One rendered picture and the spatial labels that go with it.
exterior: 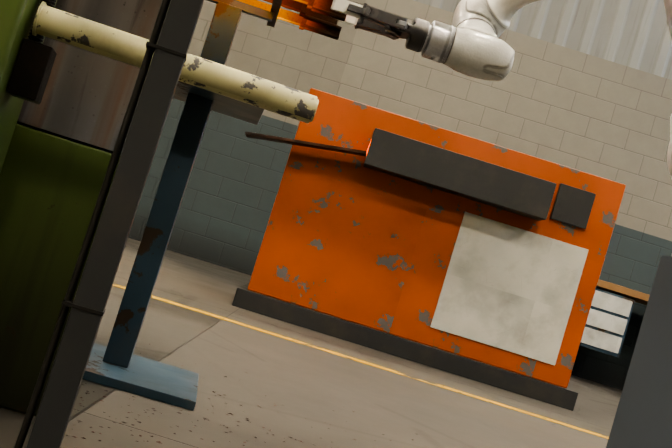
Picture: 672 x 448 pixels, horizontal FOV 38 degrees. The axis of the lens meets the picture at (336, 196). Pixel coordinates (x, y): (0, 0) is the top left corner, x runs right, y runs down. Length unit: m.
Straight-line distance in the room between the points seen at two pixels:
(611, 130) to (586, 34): 0.96
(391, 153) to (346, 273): 0.69
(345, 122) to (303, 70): 4.20
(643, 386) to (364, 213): 3.49
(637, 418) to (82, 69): 1.18
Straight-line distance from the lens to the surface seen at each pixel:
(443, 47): 2.27
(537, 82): 9.69
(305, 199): 5.28
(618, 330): 8.90
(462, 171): 5.17
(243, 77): 1.51
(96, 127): 1.73
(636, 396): 1.95
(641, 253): 9.80
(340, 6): 2.26
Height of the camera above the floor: 0.41
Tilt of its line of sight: 3 degrees up
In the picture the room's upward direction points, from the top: 17 degrees clockwise
